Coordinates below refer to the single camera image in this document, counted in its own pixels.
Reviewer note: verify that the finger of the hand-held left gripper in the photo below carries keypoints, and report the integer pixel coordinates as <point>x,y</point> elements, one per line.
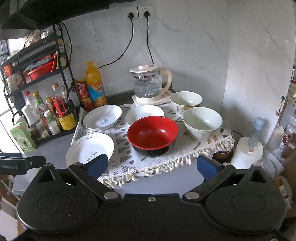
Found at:
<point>35,163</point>

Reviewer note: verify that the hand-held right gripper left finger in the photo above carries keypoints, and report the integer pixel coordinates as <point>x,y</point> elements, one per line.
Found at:
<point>98,167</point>

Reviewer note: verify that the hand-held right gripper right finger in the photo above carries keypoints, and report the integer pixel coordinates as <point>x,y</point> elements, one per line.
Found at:
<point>206,169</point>

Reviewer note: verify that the white plate flower print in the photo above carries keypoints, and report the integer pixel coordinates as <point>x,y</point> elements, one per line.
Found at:
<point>87,148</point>

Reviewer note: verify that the white plate blue script print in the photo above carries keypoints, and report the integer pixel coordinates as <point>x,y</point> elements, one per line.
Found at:
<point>99,117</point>

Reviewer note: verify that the red and black bowl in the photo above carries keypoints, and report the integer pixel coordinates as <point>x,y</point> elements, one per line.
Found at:
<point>151,135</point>

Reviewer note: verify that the small white plate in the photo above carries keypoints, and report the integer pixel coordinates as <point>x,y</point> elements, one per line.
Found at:
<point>143,112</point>

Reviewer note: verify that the white bowl printed outside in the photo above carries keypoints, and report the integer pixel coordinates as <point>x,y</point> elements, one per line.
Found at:
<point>185,99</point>

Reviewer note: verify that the green carton box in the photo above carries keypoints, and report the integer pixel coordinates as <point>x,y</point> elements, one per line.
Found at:
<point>22,138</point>

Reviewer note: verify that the patterned fringed table cloth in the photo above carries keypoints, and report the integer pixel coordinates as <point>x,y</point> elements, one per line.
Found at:
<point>124,153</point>

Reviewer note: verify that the white labelled plastic bottle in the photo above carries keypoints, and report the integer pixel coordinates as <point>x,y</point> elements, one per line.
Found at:
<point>53,126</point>

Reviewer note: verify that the white humidifier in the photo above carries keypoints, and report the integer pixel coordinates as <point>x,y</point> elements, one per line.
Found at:
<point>245,155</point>

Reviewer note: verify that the dark sauce bottle yellow label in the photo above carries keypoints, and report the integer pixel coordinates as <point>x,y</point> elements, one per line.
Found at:
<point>67,119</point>

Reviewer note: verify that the cooking oil bottle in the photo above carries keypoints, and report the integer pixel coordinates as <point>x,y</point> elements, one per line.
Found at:
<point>40,109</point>

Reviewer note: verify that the red drink can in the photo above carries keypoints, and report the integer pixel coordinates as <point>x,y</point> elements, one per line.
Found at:
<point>82,89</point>
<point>87,104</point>

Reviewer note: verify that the clear bottle red cap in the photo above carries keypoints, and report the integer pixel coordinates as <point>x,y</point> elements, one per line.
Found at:
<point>29,99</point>

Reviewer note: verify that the orange juice bottle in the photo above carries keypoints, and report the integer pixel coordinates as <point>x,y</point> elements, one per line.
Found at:
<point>96,90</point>

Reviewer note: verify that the black metal kitchen rack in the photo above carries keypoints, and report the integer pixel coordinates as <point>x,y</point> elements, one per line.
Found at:
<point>13,89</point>

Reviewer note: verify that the cardboard box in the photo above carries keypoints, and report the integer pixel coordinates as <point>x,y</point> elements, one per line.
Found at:
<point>285,185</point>

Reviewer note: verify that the red plastic basin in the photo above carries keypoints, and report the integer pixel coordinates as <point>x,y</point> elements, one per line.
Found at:
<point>41,70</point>

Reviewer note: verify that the glass kettle cream lid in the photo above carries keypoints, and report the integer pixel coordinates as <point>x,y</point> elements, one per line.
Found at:
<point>148,83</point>

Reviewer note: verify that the black range hood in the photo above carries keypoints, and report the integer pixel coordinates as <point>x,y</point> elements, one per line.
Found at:
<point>46,11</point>

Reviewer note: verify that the white wall socket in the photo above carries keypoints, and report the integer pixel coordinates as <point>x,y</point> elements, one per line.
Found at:
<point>146,11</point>
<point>129,12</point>

